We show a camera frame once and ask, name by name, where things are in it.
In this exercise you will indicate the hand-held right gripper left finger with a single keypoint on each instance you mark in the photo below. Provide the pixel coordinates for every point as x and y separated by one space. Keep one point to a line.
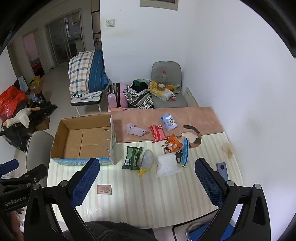
85 180

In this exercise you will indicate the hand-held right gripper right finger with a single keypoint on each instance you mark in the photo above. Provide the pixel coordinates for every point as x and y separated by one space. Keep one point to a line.
208 183

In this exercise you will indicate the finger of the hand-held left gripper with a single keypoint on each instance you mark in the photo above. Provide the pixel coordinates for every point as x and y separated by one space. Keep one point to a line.
34 173
9 166

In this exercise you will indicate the blue and white long packet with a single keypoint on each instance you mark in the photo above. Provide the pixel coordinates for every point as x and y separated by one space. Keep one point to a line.
185 155

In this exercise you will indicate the white plastic bag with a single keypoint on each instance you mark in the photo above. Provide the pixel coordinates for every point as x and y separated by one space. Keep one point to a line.
167 165

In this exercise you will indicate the green snack packet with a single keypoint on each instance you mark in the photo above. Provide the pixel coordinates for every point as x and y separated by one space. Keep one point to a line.
132 157

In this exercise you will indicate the orange snack packet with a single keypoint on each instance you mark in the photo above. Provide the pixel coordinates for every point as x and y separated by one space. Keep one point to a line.
174 142

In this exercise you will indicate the red snack packet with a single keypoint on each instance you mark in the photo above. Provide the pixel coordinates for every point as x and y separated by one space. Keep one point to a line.
158 134

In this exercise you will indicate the lavender sock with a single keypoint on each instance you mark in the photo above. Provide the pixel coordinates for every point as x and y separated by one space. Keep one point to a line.
135 131

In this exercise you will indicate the blue tissue pack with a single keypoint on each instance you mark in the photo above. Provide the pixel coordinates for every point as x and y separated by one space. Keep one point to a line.
170 122

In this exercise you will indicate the grey smartphone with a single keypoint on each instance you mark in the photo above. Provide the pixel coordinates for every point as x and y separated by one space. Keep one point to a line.
222 169

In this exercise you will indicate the grey shell chair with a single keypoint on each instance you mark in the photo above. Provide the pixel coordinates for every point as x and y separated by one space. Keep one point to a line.
38 148

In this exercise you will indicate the black folded stroller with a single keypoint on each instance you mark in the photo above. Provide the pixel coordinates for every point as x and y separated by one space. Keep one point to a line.
16 136

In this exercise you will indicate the brown cardboard box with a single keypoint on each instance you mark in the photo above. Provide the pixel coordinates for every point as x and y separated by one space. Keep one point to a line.
42 124

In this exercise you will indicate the white goose plush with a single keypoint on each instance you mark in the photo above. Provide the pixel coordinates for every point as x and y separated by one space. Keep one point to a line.
22 117

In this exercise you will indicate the person's dark fleece clothing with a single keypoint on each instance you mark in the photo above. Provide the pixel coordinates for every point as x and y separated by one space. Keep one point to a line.
111 231

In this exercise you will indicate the red plastic bag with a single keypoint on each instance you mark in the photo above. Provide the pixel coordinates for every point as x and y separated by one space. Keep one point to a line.
10 99

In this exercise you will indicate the pink flat package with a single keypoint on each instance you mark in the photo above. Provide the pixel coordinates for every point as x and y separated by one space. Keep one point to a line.
118 109

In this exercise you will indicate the light blue cloth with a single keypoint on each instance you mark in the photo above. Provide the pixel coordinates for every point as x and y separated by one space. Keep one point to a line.
22 83

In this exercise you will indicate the white checkered cloth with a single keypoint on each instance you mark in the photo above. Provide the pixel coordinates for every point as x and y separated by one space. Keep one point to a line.
85 95

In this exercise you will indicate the yellow cardboard box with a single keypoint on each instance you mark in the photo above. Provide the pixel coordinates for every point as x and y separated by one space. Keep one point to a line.
35 83

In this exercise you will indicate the white flat board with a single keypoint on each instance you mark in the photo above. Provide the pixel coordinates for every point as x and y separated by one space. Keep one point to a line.
190 97

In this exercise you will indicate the pink suitcase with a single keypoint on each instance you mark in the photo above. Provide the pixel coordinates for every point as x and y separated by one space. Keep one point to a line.
115 95

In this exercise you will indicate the white paper box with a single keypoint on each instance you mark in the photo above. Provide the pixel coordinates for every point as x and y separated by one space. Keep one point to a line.
164 95

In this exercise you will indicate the patterned fabric bag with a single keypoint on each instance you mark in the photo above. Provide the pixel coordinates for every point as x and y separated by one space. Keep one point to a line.
141 99

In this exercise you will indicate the brown tape roll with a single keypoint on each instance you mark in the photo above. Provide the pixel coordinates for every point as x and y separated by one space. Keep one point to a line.
161 87

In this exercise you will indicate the yellow plastic bag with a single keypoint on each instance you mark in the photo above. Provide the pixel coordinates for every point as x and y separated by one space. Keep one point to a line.
153 89

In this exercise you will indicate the plaid and blue folded quilt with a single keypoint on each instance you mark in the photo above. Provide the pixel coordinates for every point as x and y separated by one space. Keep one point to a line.
81 69

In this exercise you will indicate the clear plastic bottle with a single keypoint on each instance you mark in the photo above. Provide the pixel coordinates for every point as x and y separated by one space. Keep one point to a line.
163 77

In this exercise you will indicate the grey cushioned chair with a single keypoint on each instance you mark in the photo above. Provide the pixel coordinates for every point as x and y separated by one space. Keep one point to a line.
171 71

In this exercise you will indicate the glass sliding door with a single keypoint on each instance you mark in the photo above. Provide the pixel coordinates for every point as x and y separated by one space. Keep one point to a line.
60 41

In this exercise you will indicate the white light switch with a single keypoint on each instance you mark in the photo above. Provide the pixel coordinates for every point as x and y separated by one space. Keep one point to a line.
110 23

